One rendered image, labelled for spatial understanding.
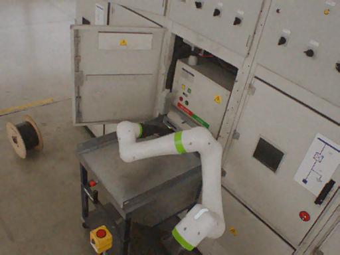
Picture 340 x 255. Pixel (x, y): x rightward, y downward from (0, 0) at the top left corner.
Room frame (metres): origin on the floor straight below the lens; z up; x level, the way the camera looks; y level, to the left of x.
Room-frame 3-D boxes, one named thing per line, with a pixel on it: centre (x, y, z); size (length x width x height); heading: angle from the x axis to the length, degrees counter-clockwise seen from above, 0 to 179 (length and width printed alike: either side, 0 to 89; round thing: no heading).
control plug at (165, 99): (1.87, 0.06, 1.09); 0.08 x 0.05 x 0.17; 135
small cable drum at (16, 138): (2.22, 1.42, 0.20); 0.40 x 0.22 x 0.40; 55
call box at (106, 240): (0.85, 0.23, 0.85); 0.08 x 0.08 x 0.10; 45
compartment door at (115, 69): (1.88, 0.42, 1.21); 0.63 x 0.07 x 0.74; 114
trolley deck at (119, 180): (1.50, 0.13, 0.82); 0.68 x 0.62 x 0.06; 135
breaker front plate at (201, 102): (1.77, -0.13, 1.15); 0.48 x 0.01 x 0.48; 45
